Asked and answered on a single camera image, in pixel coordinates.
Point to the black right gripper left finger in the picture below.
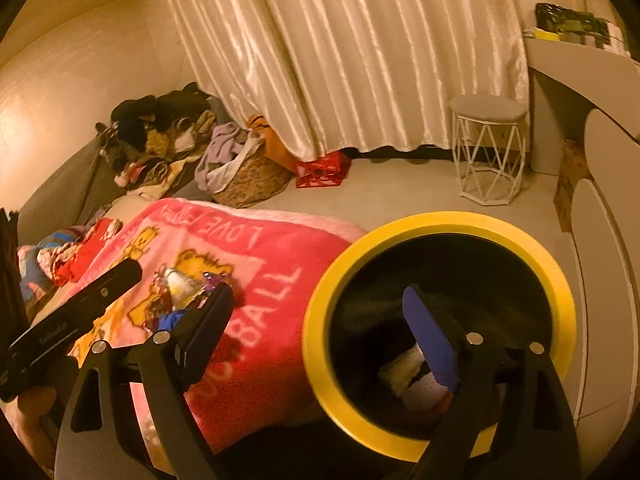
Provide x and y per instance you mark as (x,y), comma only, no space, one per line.
(100,437)

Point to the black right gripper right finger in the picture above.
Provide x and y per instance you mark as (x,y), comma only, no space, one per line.
(535,437)

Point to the yellow white snack packet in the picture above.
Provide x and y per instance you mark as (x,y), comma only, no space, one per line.
(182,289)

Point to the yellow rimmed black trash bin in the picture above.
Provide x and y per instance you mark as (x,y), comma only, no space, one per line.
(440,336)

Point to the person's left hand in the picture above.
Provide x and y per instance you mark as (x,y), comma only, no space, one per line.
(24,414)

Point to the red patterned cloth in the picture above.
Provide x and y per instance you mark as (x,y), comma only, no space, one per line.
(73,260)

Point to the blue wrapper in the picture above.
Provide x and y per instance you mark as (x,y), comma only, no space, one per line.
(168,321)

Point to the pile of dark clothes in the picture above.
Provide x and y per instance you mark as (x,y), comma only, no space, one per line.
(145,136)

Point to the pink football bear blanket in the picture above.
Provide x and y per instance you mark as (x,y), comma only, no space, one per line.
(256,377)

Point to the woven laundry basket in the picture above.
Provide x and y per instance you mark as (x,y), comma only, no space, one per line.
(258,179)

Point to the lavender garment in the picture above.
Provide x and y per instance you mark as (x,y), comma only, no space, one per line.
(229,146)

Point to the orange bag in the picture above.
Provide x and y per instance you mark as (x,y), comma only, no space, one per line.
(275,150)

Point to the red plastic bag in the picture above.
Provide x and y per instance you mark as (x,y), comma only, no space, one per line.
(325,172)

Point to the white curved desk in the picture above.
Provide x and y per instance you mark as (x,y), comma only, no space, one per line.
(591,97)

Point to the cream satin curtain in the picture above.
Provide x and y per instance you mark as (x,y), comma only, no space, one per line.
(364,74)

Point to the white wire frame stool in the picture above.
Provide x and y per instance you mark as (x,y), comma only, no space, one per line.
(489,148)

